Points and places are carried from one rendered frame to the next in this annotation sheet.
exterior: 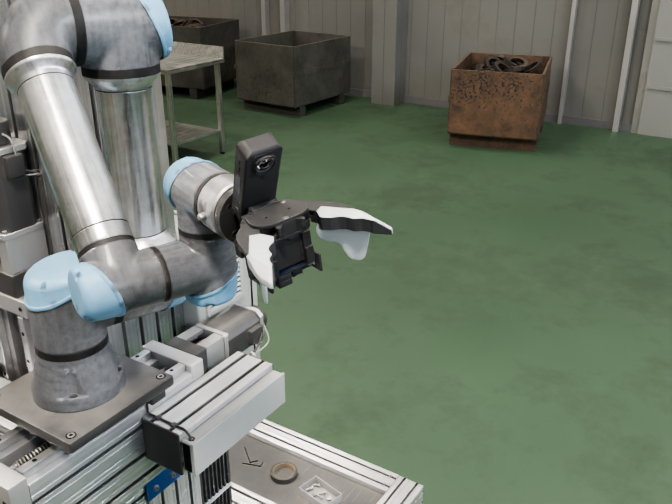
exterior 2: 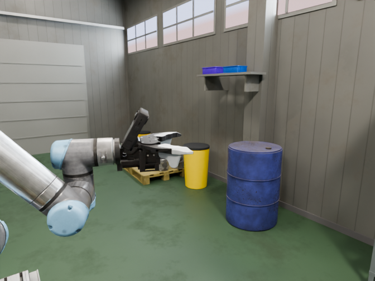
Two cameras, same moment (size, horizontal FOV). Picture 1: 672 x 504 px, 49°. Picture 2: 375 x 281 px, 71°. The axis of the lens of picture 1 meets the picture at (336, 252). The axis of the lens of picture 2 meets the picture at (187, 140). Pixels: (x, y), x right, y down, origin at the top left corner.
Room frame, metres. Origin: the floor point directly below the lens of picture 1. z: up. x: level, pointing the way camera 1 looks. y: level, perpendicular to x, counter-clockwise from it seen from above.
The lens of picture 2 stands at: (0.39, 0.68, 1.73)
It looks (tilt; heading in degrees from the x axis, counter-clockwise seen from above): 12 degrees down; 292
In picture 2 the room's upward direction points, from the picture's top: straight up
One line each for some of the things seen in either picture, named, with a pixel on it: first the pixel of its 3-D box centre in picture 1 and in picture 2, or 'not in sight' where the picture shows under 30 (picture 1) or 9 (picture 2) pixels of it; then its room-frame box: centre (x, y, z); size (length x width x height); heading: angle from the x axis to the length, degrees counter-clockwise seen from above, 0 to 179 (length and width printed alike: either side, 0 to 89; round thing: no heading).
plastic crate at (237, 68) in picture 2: not in sight; (234, 69); (1.24, -3.14, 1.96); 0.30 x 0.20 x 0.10; 147
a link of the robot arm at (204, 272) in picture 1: (198, 264); (78, 192); (0.90, 0.19, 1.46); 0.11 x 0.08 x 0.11; 126
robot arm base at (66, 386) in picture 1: (75, 361); not in sight; (1.04, 0.44, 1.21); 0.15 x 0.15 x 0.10
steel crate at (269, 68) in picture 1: (294, 72); not in sight; (8.36, 0.47, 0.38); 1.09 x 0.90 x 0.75; 147
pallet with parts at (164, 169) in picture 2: not in sight; (151, 161); (3.08, -3.88, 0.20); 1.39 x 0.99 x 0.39; 147
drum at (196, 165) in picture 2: not in sight; (196, 165); (1.94, -3.47, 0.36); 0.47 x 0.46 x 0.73; 147
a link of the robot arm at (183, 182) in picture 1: (203, 193); (76, 154); (0.91, 0.17, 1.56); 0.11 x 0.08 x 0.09; 36
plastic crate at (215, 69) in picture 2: not in sight; (214, 71); (1.62, -3.38, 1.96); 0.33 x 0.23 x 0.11; 147
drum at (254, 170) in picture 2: not in sight; (253, 183); (0.84, -2.62, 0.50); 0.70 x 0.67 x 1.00; 57
